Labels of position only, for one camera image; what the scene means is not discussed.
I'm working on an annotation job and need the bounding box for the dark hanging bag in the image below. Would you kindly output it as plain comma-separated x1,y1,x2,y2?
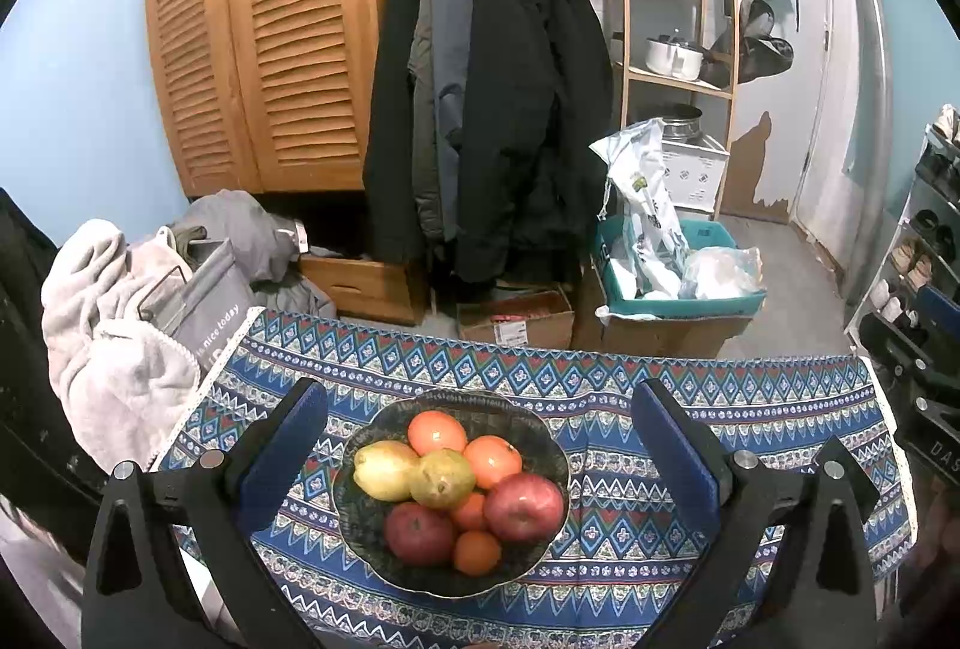
709,0,794,88

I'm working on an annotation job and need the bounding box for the white fleece blanket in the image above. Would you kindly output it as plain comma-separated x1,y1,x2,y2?
41,220,203,470

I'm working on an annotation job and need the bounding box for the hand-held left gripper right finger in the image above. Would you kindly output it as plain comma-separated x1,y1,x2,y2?
631,381,878,649

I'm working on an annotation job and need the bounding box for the wooden shelf rack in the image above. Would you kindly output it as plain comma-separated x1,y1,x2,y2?
611,0,743,223

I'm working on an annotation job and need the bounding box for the white shoe rack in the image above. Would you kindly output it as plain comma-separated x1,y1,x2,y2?
844,105,960,350

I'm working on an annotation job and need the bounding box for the person's right hand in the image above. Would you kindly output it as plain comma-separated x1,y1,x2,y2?
911,473,960,620

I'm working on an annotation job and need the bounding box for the group of shoes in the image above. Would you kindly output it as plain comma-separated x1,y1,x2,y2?
874,105,960,324

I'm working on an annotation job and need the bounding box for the steel pot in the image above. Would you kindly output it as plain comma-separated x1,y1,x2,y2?
660,104,704,144

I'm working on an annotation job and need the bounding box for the yellow-green pear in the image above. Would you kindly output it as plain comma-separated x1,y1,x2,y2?
409,449,477,511

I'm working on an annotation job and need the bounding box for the blue patterned tablecloth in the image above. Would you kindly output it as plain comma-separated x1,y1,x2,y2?
157,308,920,649

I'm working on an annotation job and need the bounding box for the dark jacket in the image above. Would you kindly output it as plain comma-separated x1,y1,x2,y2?
362,0,443,264

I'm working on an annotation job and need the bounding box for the clear plastic bag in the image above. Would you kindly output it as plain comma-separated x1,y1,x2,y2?
679,246,762,300

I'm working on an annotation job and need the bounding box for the grey jacket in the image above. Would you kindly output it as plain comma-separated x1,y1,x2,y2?
409,0,481,245

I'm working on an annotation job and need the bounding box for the white patterned bin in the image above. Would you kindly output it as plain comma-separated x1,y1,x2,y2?
660,135,730,219

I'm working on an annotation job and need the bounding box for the large red apple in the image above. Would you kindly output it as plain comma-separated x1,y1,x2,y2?
484,473,565,543

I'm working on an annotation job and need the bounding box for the white cooking pot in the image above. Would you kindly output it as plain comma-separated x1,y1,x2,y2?
646,35,706,82

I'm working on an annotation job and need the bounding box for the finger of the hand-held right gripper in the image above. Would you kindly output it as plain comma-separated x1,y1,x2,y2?
825,437,880,507
859,285,960,387

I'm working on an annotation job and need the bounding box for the black hooded coat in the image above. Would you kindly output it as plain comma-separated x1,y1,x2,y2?
454,0,616,286

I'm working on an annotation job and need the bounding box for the grey laundry bag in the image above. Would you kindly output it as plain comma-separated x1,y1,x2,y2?
139,236,260,369

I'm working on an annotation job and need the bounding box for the large cardboard box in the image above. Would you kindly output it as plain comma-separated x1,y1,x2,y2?
577,259,758,361

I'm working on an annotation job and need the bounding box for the wooden louvered wardrobe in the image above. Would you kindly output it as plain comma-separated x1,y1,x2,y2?
144,0,417,200

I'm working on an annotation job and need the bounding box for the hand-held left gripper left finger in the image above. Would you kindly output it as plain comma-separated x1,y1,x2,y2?
81,377,331,649

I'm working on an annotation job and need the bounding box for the small red apple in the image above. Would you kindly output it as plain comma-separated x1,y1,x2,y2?
385,501,457,566

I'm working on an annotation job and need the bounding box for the white door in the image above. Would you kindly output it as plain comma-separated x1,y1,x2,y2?
791,0,845,245

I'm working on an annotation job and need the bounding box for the yellow pear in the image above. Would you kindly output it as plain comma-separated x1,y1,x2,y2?
352,440,421,502

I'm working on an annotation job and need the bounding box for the dark glass plate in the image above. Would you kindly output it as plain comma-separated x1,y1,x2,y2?
334,388,571,599

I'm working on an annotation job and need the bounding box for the small orange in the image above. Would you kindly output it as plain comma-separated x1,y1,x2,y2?
452,529,502,577
450,491,488,531

